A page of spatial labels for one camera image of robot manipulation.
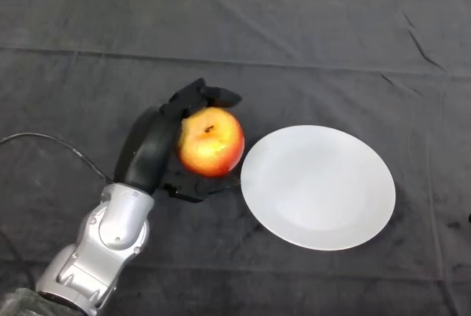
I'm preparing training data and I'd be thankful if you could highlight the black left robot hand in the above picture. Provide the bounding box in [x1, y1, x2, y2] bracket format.
[113, 77, 244, 205]

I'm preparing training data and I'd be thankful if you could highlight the red yellow apple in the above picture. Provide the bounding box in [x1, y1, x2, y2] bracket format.
[177, 106, 246, 178]

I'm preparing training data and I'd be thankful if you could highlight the white round plate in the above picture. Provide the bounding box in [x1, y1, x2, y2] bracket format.
[239, 124, 397, 252]

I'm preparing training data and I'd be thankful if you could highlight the black table cloth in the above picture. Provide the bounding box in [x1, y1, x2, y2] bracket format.
[0, 0, 471, 316]

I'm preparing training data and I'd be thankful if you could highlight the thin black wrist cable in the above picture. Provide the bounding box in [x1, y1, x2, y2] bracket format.
[0, 132, 116, 184]

